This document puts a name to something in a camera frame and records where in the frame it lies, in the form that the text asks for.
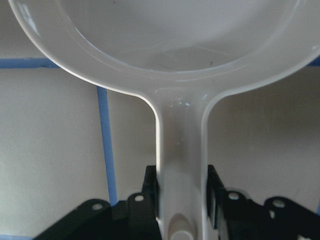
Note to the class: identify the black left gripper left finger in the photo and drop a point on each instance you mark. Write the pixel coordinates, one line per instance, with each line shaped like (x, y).
(95, 219)

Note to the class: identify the beige plastic dustpan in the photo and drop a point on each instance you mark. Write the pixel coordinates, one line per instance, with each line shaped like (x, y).
(181, 57)

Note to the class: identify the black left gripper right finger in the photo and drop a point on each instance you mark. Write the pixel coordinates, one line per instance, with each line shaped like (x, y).
(237, 217)

